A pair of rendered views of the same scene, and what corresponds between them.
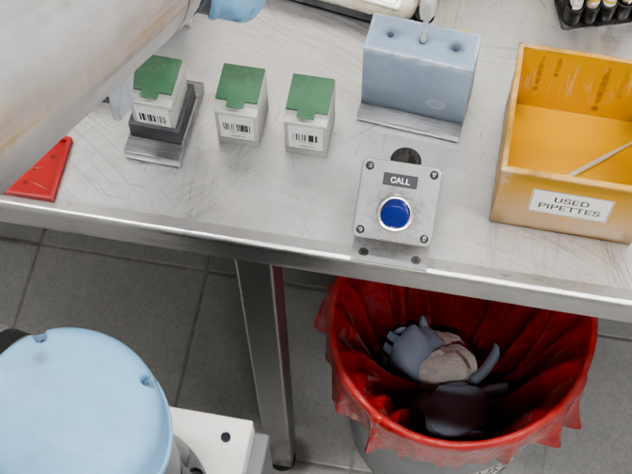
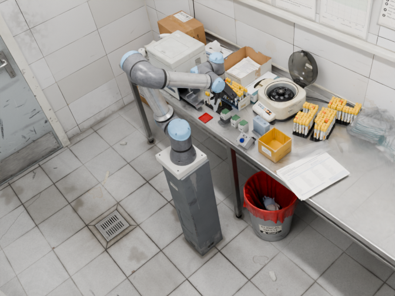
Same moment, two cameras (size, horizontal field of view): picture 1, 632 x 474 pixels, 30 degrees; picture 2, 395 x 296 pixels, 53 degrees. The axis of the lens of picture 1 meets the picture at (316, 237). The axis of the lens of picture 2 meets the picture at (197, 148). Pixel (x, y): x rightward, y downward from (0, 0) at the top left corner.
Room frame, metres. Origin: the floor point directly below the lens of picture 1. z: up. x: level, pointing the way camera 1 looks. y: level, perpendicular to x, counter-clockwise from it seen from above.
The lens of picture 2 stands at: (-0.76, -1.03, 2.56)
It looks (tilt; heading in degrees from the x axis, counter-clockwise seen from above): 46 degrees down; 47
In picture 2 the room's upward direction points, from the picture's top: 12 degrees counter-clockwise
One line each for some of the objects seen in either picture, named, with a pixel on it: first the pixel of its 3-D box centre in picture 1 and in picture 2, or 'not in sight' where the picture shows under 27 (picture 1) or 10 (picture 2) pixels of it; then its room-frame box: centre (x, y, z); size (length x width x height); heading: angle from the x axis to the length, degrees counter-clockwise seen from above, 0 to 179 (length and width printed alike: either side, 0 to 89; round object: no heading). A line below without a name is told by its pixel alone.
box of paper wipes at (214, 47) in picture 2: not in sight; (216, 50); (1.12, 0.60, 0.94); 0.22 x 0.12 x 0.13; 83
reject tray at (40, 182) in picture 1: (27, 164); (205, 117); (0.56, 0.27, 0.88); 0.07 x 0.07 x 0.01; 79
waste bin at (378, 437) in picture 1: (441, 367); (270, 207); (0.58, -0.18, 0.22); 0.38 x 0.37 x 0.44; 79
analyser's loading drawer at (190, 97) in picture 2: not in sight; (190, 96); (0.63, 0.45, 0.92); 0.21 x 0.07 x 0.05; 79
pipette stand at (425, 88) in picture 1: (418, 72); (261, 127); (0.62, -0.10, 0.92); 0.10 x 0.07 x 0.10; 74
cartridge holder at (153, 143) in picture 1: (163, 114); (226, 118); (0.60, 0.14, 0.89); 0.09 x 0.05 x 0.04; 167
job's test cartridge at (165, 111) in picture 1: (160, 97); (226, 115); (0.60, 0.14, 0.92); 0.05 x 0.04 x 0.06; 167
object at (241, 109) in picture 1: (242, 105); (236, 121); (0.60, 0.07, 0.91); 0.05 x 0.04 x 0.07; 169
